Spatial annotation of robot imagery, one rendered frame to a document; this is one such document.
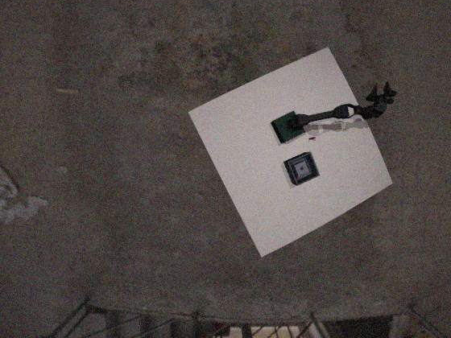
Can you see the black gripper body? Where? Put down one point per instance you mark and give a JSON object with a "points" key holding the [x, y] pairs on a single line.
{"points": [[379, 99]]}

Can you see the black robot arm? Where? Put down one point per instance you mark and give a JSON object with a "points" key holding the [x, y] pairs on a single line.
{"points": [[340, 111]]}

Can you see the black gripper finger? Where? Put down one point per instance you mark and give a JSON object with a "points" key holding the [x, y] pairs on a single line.
{"points": [[374, 91], [387, 87]]}

